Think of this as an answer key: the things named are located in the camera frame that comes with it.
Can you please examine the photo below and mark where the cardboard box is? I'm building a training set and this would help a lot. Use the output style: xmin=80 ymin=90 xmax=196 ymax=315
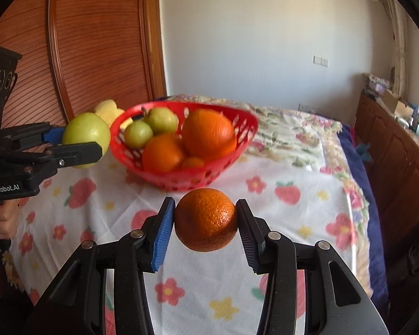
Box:
xmin=384 ymin=89 xmax=409 ymax=117

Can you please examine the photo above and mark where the dark blue blanket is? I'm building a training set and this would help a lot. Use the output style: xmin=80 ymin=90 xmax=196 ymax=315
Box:
xmin=339 ymin=122 xmax=388 ymax=308

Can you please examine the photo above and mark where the patterned curtain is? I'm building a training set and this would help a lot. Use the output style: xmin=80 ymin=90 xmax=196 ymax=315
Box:
xmin=380 ymin=0 xmax=411 ymax=91

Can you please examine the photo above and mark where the large orange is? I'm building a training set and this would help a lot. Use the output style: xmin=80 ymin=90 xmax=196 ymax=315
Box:
xmin=182 ymin=109 xmax=237 ymax=163

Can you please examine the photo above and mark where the wooden slatted wardrobe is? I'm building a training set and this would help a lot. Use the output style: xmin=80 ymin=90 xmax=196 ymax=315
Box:
xmin=0 ymin=0 xmax=168 ymax=137

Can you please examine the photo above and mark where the teal cloth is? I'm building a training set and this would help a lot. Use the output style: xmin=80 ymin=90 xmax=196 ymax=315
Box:
xmin=356 ymin=143 xmax=372 ymax=163

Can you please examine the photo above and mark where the small green pear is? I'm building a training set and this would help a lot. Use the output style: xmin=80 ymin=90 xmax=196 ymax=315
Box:
xmin=124 ymin=121 xmax=154 ymax=148

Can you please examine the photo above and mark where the yellow plush toy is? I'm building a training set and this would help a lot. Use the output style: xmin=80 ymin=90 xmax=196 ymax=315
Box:
xmin=94 ymin=100 xmax=125 ymax=128

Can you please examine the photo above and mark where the tiny mandarin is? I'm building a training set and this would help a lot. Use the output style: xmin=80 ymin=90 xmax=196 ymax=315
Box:
xmin=182 ymin=156 xmax=206 ymax=171

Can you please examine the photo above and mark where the person's left hand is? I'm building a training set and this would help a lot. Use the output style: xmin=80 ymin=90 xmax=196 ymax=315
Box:
xmin=0 ymin=198 xmax=20 ymax=240

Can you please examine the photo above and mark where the red perforated plastic basket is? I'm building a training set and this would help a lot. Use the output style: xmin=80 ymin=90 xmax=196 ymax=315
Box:
xmin=110 ymin=101 xmax=260 ymax=192

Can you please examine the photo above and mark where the rough-skinned mandarin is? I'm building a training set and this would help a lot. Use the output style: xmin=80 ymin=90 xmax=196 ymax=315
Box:
xmin=175 ymin=188 xmax=238 ymax=252

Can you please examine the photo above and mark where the floral bedsheet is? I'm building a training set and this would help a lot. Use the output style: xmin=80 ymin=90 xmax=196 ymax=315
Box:
xmin=168 ymin=94 xmax=374 ymax=294

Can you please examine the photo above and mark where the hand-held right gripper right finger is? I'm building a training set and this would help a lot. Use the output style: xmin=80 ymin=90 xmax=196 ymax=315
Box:
xmin=235 ymin=199 xmax=390 ymax=335

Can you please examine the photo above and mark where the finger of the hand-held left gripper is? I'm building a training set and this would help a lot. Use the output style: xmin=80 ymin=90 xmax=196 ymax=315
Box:
xmin=19 ymin=142 xmax=103 ymax=171
xmin=0 ymin=122 xmax=66 ymax=149

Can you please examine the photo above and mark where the yellow-green apple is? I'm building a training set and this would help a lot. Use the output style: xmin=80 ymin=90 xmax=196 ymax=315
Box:
xmin=145 ymin=107 xmax=179 ymax=135

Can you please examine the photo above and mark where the large yellow-green pear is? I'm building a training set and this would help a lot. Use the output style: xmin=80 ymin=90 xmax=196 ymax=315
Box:
xmin=62 ymin=112 xmax=111 ymax=170

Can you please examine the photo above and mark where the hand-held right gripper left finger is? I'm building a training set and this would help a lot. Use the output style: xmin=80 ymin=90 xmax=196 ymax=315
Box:
xmin=21 ymin=197 xmax=177 ymax=335

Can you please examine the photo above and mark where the medium orange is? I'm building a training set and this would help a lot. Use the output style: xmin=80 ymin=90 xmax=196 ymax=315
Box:
xmin=142 ymin=133 xmax=187 ymax=173

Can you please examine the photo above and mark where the wooden cabinet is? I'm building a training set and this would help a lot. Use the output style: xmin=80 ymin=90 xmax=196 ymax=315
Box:
xmin=354 ymin=91 xmax=419 ymax=252

